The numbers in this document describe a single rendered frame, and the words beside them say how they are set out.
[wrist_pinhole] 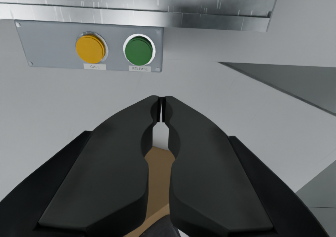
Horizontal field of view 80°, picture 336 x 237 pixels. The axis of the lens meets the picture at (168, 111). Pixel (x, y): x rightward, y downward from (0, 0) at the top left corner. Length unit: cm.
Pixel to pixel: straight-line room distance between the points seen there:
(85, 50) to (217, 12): 19
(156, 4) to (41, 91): 34
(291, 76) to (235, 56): 118
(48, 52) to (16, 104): 25
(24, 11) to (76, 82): 18
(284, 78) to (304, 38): 111
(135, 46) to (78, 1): 10
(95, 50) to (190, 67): 20
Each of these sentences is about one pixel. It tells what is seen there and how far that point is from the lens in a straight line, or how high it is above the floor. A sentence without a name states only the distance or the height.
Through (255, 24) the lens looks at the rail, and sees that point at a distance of 33.
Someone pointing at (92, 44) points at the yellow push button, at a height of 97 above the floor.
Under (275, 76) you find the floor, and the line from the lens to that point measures 155.
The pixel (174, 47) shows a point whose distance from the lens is 42.
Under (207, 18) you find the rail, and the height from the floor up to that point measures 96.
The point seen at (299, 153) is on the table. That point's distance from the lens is 68.
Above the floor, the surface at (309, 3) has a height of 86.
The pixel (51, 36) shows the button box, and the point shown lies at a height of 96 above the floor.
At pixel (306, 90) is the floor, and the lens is 172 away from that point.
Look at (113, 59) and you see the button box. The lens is 33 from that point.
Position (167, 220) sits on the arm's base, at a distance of 52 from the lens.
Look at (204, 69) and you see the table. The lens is 44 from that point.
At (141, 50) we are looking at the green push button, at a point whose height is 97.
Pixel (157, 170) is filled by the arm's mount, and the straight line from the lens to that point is 49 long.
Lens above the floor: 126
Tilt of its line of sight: 58 degrees down
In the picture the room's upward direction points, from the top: 179 degrees clockwise
